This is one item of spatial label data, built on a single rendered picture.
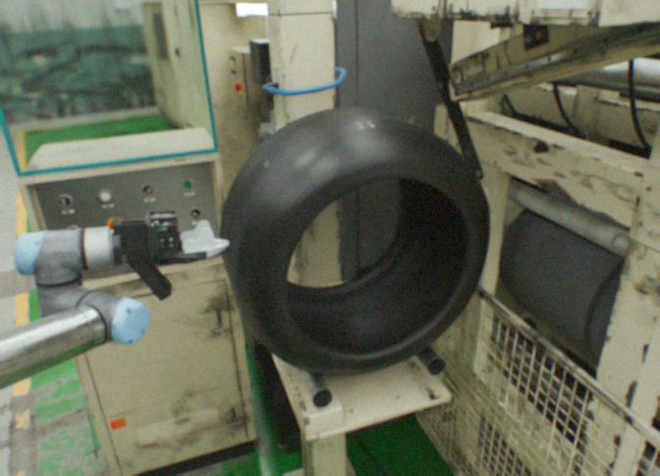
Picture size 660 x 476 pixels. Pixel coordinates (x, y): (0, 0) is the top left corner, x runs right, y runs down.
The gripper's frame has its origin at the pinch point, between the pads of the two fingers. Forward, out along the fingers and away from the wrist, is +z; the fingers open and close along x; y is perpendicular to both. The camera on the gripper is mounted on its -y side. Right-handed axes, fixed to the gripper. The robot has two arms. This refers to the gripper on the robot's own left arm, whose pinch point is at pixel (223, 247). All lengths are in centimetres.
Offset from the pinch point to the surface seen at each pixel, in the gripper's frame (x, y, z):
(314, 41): 25, 38, 25
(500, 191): 18, 1, 81
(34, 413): 115, -134, -71
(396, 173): -12.1, 18.1, 30.0
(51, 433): 100, -133, -62
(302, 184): -10.3, 16.3, 12.5
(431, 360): -13, -28, 45
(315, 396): -13.1, -30.8, 17.0
